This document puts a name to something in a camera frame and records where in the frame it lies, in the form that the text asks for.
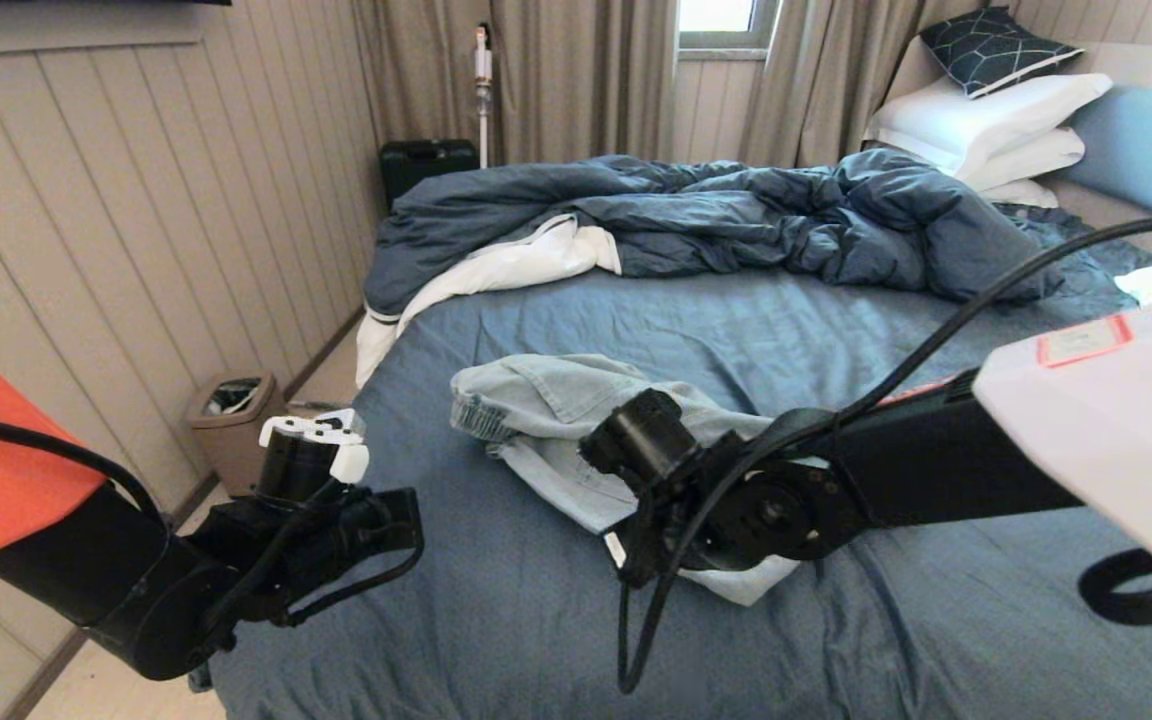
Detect light blue denim shorts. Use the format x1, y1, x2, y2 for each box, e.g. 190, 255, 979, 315
449, 353, 802, 608

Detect beige trash bin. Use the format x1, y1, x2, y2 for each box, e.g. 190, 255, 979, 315
186, 372, 287, 496

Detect bed with blue sheet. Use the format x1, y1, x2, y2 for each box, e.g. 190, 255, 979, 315
188, 205, 1152, 720

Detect dark blue white-lined duvet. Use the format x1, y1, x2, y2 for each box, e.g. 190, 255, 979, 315
356, 148, 1069, 389

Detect black hard suitcase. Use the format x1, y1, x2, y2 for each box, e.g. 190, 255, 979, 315
379, 137, 482, 209

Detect wide beige curtain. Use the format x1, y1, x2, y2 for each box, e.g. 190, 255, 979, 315
351, 0, 679, 166

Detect narrow beige curtain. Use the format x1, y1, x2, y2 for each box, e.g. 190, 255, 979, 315
741, 0, 927, 166

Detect small white pillow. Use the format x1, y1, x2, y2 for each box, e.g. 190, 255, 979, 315
981, 178, 1062, 208

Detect large white pillow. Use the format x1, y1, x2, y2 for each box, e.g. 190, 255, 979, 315
871, 70, 1117, 176

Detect medium white pillow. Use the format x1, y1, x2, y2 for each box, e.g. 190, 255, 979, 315
956, 125, 1087, 191

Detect white stick vacuum cleaner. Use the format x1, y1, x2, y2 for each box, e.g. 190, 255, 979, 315
473, 20, 494, 168

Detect dark geometric patterned cushion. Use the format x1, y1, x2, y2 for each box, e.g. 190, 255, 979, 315
921, 3, 1087, 98

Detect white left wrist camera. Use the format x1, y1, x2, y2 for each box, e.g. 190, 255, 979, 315
316, 408, 367, 441

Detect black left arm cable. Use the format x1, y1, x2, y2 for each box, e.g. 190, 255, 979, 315
0, 408, 167, 531

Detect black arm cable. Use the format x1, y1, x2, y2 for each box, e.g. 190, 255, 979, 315
0, 408, 167, 531
616, 212, 1152, 696

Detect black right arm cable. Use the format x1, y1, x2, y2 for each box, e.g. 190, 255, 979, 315
616, 212, 1152, 696

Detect window with grey frame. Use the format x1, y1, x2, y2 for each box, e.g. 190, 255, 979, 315
678, 0, 780, 49

